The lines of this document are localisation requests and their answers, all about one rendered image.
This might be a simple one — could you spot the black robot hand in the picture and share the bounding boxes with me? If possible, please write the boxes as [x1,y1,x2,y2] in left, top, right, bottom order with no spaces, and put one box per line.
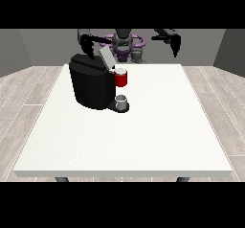
[150,29,182,58]
[78,34,113,60]

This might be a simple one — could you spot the pale grey machine lid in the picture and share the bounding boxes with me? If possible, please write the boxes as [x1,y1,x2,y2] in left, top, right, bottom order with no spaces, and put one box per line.
[98,46,118,70]

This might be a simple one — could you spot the black coffee machine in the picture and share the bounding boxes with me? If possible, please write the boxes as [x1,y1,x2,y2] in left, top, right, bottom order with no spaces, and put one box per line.
[68,53,130,113]

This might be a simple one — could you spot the red pod holder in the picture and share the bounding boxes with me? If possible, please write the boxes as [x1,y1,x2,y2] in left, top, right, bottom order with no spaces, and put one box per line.
[113,68,128,88]

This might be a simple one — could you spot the grey robot trunk purple rings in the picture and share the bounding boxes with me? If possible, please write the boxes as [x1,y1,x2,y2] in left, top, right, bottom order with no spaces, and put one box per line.
[100,29,148,64]

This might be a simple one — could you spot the small grey cup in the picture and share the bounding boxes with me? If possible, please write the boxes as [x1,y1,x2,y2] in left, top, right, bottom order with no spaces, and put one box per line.
[115,94,128,111]

